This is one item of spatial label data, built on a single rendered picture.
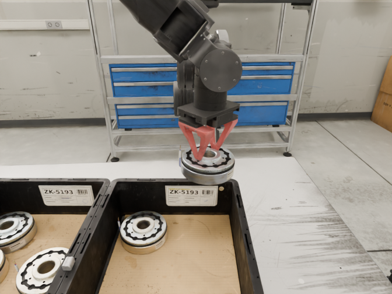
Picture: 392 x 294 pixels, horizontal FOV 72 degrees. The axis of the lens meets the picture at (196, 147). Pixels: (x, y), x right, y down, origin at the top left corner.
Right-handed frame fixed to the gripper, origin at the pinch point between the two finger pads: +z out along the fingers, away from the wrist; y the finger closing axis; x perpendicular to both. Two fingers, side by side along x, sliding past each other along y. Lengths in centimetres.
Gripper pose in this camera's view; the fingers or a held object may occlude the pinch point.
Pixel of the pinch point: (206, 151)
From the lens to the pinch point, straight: 51.8
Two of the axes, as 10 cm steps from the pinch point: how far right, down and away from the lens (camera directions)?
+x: -7.4, -3.4, 5.9
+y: 6.8, -3.2, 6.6
